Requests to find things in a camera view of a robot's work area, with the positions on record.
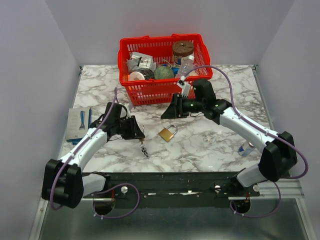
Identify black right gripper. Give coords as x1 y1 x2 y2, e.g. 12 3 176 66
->
160 92 205 119

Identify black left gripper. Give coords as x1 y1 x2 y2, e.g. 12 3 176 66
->
114 115 146 140

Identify keys with panda keychain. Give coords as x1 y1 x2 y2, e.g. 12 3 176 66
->
140 140 150 159

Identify small brass padlock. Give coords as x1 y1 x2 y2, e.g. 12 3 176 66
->
140 125 146 142

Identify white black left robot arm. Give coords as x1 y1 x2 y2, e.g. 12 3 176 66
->
41 102 145 209

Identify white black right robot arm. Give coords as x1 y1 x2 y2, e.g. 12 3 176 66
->
161 79 298 196

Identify large brass padlock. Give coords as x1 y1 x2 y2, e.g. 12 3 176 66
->
158 124 178 142

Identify green glitter ball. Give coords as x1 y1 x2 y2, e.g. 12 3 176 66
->
153 65 175 80

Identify black tape roll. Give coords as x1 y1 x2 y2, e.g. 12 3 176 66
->
128 68 155 81

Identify red plastic shopping basket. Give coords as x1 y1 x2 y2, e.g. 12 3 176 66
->
117 33 213 106

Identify clear plastic bottle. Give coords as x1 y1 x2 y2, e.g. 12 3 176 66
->
175 55 195 78

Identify blue razor package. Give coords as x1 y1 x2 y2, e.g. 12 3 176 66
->
65 107 92 145

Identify grey foil pouch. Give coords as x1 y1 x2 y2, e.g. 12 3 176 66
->
126 51 156 72

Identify jar with brown lid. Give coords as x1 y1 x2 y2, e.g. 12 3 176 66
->
172 40 195 67

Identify red bull can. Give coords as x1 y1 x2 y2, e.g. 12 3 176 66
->
238 140 255 157

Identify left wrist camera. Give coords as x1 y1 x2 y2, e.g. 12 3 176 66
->
120 103 133 119

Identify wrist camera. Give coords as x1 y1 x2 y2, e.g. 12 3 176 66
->
177 75 191 97
120 103 133 119

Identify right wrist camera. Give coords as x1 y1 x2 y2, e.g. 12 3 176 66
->
177 75 191 97

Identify black metal base rail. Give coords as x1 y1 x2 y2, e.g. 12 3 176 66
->
74 171 281 209

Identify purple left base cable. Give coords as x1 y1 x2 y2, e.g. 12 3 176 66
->
92 183 141 221

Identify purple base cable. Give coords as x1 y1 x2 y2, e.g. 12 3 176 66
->
229 180 282 219
92 183 141 221

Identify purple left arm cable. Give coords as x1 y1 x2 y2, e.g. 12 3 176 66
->
49 87 119 210

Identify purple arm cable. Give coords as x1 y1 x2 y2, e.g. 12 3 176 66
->
49 87 119 210
179 64 309 179

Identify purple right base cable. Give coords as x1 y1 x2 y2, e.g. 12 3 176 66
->
229 180 282 219

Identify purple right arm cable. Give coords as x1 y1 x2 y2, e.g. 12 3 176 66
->
179 64 309 179

